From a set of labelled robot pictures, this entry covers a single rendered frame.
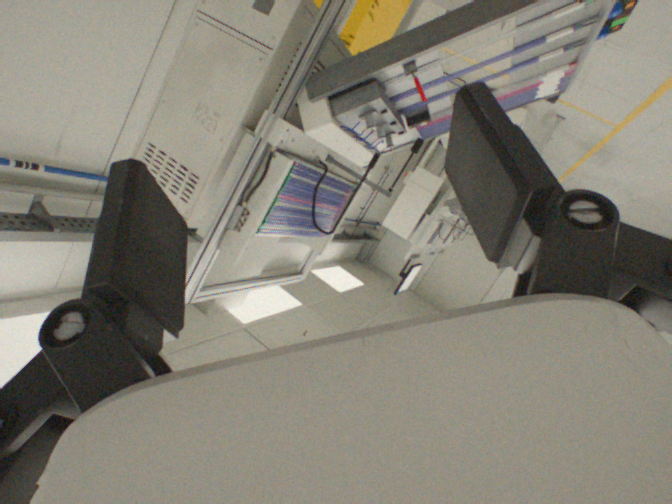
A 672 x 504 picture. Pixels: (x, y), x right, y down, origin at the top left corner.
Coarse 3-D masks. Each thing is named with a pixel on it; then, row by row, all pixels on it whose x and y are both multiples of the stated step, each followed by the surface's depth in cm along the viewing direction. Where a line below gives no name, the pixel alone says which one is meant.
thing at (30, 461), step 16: (48, 432) 8; (32, 448) 8; (48, 448) 8; (0, 464) 7; (16, 464) 7; (32, 464) 8; (0, 480) 7; (16, 480) 7; (32, 480) 8; (0, 496) 7; (16, 496) 7; (32, 496) 8
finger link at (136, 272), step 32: (128, 160) 10; (128, 192) 9; (160, 192) 11; (96, 224) 10; (128, 224) 9; (160, 224) 11; (96, 256) 8; (128, 256) 8; (160, 256) 10; (96, 288) 8; (128, 288) 8; (160, 288) 10; (128, 320) 8; (160, 320) 10; (32, 384) 8; (0, 416) 7; (32, 416) 7; (64, 416) 8; (0, 448) 7
